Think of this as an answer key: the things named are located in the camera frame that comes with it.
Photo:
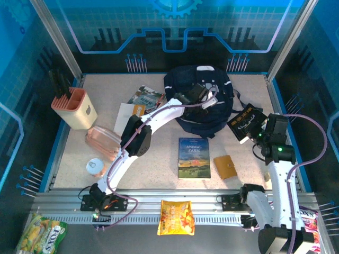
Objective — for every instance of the black book with antlers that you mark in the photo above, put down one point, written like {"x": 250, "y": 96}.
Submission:
{"x": 243, "y": 121}

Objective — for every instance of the yellow snack bag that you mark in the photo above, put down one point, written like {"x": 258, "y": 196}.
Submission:
{"x": 175, "y": 218}

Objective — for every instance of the purple Fox's candy bag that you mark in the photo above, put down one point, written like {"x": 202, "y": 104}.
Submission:
{"x": 311, "y": 219}

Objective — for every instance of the Animal Farm book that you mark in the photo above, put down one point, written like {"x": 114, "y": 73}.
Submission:
{"x": 194, "y": 158}

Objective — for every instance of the beige orange knife block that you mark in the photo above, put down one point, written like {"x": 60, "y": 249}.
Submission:
{"x": 76, "y": 113}

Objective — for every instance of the green Fox's candy bag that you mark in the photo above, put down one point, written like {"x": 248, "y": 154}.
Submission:
{"x": 41, "y": 235}

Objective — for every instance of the orange and white book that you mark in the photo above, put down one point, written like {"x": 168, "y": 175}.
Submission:
{"x": 124, "y": 116}

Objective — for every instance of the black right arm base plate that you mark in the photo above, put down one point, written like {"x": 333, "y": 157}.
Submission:
{"x": 229, "y": 203}

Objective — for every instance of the pink transparent pencil case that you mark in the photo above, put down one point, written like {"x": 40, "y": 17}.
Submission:
{"x": 102, "y": 141}

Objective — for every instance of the brown leather card wallet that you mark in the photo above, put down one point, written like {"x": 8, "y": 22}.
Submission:
{"x": 225, "y": 168}

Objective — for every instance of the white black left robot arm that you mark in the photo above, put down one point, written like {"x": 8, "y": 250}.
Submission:
{"x": 159, "y": 116}

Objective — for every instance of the aluminium frame rail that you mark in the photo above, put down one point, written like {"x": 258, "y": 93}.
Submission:
{"x": 148, "y": 195}

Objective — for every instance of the aluminium corner post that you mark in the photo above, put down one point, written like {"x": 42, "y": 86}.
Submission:
{"x": 53, "y": 31}
{"x": 292, "y": 31}

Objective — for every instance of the grey green cover magazine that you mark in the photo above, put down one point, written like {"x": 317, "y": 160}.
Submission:
{"x": 145, "y": 98}

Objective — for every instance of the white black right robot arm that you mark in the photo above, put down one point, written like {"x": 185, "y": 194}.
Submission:
{"x": 280, "y": 185}

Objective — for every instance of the navy blue backpack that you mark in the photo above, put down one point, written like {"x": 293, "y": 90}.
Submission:
{"x": 185, "y": 79}

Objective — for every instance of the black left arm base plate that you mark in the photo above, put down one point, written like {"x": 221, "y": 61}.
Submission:
{"x": 87, "y": 205}

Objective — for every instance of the brown cork bottle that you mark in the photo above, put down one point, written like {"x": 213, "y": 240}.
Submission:
{"x": 267, "y": 176}

